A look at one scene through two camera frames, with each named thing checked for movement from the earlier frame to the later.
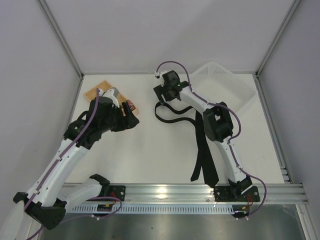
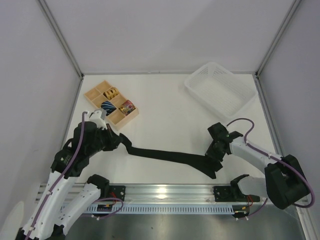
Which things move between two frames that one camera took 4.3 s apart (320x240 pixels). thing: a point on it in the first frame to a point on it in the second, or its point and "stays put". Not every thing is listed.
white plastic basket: [215, 83] stays put
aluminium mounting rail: [169, 194] stays put
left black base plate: [118, 191] stays put
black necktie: [203, 158] to [204, 163]
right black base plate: [226, 194] stays put
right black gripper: [160, 91] to [212, 152]
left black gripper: [122, 118] to [111, 136]
